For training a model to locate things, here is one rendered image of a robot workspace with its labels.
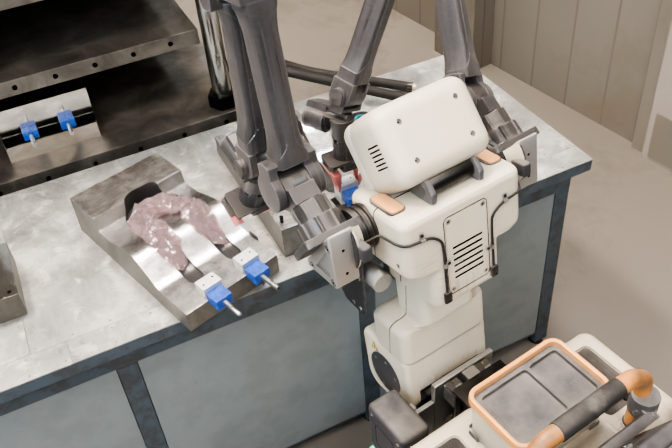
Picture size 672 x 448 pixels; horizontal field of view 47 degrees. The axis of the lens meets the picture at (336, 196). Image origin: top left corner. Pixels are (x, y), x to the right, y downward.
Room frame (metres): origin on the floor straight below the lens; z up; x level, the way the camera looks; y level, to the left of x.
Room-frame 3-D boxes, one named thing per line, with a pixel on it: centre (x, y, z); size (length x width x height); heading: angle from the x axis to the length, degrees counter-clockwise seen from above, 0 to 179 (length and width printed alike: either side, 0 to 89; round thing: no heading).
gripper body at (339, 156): (1.47, -0.03, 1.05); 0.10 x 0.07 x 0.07; 113
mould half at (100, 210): (1.44, 0.41, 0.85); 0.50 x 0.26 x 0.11; 40
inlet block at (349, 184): (1.43, -0.05, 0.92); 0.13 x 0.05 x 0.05; 23
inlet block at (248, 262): (1.28, 0.19, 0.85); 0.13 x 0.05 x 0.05; 40
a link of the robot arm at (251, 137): (1.23, 0.14, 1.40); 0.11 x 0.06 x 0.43; 121
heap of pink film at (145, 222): (1.45, 0.40, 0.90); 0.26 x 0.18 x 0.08; 40
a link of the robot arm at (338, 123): (1.48, -0.02, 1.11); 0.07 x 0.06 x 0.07; 50
